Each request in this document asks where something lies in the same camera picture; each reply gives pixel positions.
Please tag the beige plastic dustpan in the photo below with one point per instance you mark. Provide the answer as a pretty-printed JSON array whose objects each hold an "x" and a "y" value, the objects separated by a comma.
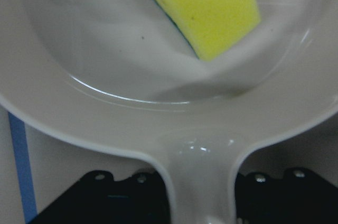
[{"x": 117, "y": 77}]

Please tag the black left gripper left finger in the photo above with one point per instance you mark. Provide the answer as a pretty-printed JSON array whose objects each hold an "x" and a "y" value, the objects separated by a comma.
[{"x": 98, "y": 198}]

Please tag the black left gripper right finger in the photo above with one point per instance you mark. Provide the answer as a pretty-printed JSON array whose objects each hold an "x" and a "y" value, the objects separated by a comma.
[{"x": 300, "y": 196}]

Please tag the yellow green sponge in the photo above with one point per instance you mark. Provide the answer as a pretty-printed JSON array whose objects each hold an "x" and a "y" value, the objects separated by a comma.
[{"x": 212, "y": 27}]

